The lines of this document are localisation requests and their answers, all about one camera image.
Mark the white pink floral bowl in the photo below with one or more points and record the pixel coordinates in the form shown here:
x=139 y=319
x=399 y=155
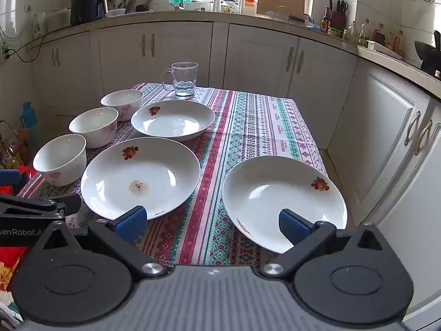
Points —
x=93 y=127
x=122 y=103
x=60 y=158

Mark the wall power strip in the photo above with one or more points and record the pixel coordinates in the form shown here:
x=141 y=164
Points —
x=4 y=50

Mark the clear glass mug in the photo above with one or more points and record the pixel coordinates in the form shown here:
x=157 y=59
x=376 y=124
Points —
x=184 y=79

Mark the glass jar with lid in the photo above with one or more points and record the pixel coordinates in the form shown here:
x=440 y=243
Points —
x=229 y=7

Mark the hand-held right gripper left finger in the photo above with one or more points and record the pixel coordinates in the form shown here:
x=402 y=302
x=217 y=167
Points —
x=131 y=224

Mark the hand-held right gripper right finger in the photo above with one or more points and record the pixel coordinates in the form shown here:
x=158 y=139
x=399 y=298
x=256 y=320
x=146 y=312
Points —
x=293 y=227

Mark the black air fryer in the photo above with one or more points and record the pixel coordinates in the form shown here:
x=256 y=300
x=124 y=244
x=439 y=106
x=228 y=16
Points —
x=86 y=3

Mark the cardboard box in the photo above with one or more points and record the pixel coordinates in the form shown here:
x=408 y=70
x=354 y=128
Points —
x=280 y=1

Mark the patterned red green tablecloth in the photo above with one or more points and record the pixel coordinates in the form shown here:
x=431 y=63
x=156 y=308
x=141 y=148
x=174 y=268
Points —
x=241 y=127

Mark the knife block with knives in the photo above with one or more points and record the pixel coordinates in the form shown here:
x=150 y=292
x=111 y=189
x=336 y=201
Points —
x=338 y=15

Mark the wicker basket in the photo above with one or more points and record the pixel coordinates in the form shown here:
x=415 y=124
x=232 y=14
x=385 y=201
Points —
x=10 y=141

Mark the blue thermos jug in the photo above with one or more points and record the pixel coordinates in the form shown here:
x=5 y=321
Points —
x=27 y=117

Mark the black wok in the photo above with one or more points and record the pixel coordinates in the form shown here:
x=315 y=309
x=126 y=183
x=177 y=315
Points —
x=427 y=53

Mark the white fruit print plate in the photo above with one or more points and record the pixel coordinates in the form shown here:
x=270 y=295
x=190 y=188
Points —
x=137 y=165
x=275 y=186
x=172 y=124

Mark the red gift box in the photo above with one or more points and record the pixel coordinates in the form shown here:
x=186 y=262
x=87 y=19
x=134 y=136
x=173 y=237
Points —
x=8 y=255

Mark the dark sauce bottle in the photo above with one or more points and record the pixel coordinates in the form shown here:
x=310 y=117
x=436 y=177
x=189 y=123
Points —
x=325 y=20

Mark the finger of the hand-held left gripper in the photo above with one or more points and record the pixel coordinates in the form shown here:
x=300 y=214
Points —
x=34 y=205
x=8 y=177

